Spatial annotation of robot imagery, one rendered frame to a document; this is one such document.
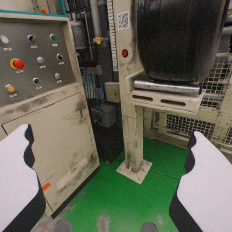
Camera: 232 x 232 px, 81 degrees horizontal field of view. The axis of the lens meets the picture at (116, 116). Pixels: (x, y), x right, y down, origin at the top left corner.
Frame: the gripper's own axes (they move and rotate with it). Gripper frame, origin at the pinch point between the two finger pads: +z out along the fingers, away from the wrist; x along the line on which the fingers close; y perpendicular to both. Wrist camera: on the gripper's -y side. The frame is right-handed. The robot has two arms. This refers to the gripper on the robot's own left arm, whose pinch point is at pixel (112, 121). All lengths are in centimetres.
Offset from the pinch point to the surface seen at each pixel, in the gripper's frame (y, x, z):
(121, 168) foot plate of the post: 105, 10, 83
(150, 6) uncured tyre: -17, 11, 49
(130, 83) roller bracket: 14, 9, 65
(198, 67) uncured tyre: 1, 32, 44
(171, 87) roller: 12, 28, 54
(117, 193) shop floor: 107, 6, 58
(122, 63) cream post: 6, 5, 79
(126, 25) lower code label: -14, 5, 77
